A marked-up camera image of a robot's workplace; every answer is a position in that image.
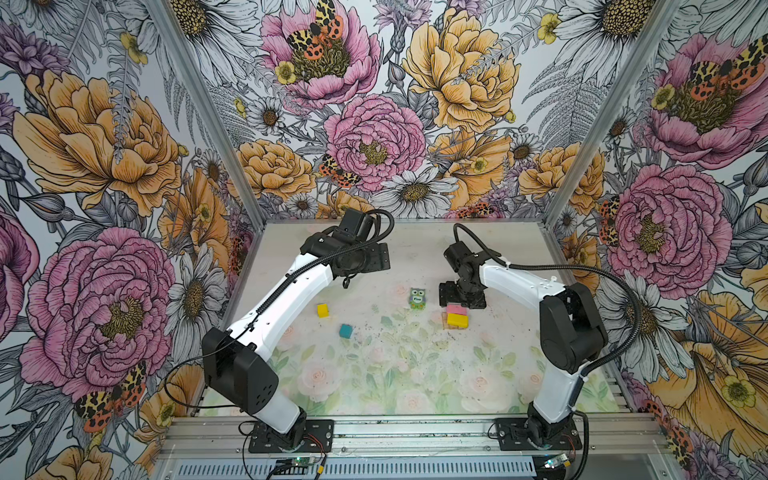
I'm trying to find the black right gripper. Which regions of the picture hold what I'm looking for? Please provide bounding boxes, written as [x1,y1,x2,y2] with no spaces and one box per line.
[439,276,486,311]

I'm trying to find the pink wood block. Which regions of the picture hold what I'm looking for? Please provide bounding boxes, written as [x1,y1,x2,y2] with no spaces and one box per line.
[445,304,468,316]

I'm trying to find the yellow long wood block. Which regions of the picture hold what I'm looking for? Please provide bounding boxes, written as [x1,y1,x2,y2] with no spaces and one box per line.
[446,313,469,329]

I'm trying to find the green owl number toy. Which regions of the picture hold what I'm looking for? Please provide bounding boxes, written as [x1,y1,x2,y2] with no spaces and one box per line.
[409,288,426,310]

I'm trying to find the teal small cube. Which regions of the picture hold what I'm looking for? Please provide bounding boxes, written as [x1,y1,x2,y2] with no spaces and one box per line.
[339,324,353,339]

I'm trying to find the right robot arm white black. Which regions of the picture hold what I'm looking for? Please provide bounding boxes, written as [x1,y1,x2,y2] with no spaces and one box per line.
[439,241,608,449]

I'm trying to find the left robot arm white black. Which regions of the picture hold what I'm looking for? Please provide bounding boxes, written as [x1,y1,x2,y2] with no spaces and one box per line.
[201,209,395,450]

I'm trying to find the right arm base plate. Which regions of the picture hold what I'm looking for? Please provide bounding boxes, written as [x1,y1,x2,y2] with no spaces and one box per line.
[491,416,582,451]

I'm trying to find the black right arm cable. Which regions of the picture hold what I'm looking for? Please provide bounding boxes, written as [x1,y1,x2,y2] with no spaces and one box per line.
[452,223,643,480]

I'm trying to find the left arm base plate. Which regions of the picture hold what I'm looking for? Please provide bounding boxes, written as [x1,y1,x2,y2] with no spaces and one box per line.
[247,419,335,454]

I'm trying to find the aluminium front rail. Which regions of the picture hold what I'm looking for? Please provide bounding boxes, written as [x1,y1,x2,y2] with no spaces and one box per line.
[150,412,685,479]

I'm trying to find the right aluminium corner post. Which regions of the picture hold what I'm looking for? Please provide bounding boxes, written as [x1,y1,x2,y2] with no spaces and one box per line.
[543,0,681,229]

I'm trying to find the aluminium corner post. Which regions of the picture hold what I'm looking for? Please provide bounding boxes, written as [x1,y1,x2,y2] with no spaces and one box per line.
[543,0,681,229]
[147,1,266,234]

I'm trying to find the left aluminium corner post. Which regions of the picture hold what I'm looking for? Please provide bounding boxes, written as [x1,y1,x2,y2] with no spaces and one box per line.
[147,1,266,234]

